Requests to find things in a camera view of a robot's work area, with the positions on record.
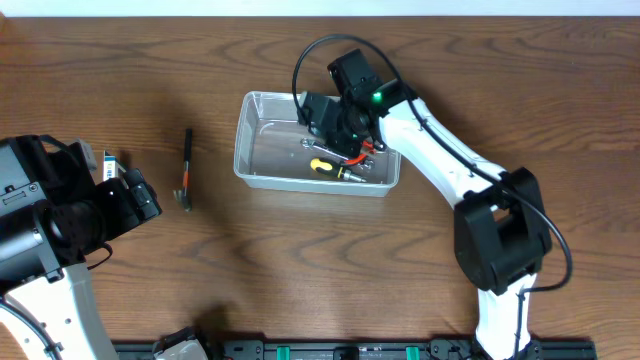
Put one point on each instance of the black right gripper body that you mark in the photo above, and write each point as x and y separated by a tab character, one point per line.
345	133

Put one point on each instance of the silver ratchet wrench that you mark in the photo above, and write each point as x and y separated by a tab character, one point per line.
309	143

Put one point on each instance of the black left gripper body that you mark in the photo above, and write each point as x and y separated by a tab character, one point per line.
141	195

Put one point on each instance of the blue white screwdriver box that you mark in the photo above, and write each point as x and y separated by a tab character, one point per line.
112	168

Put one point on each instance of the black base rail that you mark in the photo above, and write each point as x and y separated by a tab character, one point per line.
191	343

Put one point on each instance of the small black-handled hammer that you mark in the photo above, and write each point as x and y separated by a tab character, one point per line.
182	195

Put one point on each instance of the red handled pliers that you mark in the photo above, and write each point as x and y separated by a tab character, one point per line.
366	150

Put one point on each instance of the yellow black stubby screwdriver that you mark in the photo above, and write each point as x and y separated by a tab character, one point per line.
333	169

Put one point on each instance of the clear plastic container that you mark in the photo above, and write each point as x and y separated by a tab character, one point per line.
270	154

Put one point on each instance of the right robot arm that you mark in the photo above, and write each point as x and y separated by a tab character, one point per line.
501	231

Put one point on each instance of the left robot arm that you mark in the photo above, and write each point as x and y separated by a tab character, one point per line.
53	215

